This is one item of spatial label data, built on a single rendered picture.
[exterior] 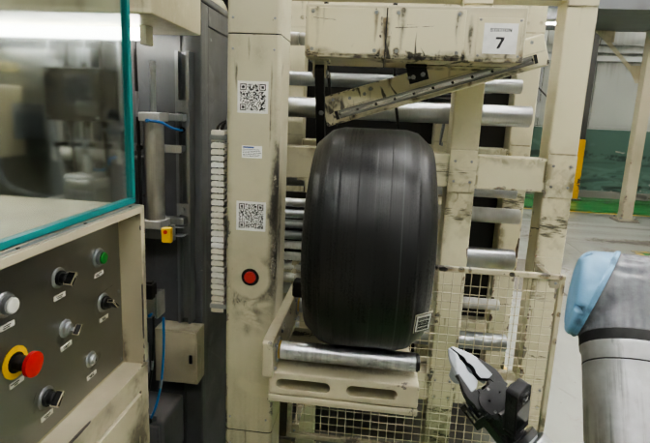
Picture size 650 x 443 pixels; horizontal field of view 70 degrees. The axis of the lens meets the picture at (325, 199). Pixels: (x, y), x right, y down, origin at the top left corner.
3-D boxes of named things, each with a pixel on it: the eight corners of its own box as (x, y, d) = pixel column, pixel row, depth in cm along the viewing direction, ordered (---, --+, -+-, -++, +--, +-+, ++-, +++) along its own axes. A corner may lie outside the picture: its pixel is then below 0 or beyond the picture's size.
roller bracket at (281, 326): (260, 378, 112) (261, 340, 110) (291, 310, 150) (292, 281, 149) (274, 380, 111) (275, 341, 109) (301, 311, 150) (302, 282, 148)
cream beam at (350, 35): (304, 56, 133) (306, 2, 131) (315, 66, 158) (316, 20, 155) (524, 64, 127) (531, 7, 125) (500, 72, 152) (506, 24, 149)
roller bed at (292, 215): (261, 280, 161) (263, 196, 156) (271, 267, 176) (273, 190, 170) (318, 285, 159) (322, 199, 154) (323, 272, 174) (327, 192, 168)
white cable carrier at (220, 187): (210, 311, 124) (210, 130, 115) (217, 304, 128) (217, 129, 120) (226, 312, 123) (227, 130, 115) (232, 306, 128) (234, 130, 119)
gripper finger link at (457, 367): (431, 363, 100) (461, 401, 96) (440, 353, 95) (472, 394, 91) (442, 355, 101) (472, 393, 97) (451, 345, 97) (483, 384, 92)
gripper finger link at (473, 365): (442, 355, 101) (472, 393, 97) (451, 345, 97) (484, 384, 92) (452, 347, 103) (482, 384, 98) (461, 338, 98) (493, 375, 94)
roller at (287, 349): (275, 342, 114) (279, 337, 118) (274, 361, 114) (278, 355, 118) (421, 356, 110) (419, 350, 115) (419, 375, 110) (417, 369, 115)
